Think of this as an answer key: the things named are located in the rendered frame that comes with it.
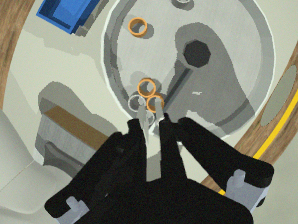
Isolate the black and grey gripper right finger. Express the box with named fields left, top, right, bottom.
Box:
left=155, top=101, right=274, bottom=224

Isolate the blue crate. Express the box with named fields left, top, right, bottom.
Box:
left=36, top=0, right=100, bottom=36

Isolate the grey metal bushing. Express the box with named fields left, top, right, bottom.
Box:
left=171, top=0, right=190, bottom=9
left=145, top=105, right=155, bottom=126
left=128, top=91, right=146, bottom=112

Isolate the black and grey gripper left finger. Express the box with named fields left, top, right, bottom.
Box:
left=44, top=105, right=149, bottom=224

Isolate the bronze bushing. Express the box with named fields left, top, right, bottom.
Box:
left=137, top=78, right=156, bottom=97
left=128, top=17, right=147, bottom=38
left=146, top=92, right=164, bottom=113

